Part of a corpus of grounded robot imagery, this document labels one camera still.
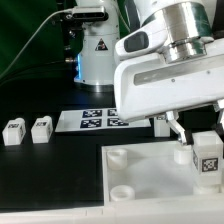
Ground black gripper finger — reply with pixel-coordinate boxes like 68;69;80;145
213;99;224;135

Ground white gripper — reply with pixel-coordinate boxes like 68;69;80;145
114;49;224;146

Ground white square tabletop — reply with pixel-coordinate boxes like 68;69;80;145
102;141;224;205

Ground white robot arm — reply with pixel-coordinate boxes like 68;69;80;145
76;0;224;145

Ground white sheet with tags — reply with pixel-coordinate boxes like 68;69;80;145
56;108;151;132

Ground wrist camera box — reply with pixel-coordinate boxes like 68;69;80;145
114;26;168;61

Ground white fixture wall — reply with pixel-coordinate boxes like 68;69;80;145
0;194;224;224

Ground silver camera on base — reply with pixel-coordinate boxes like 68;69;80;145
72;6;108;22

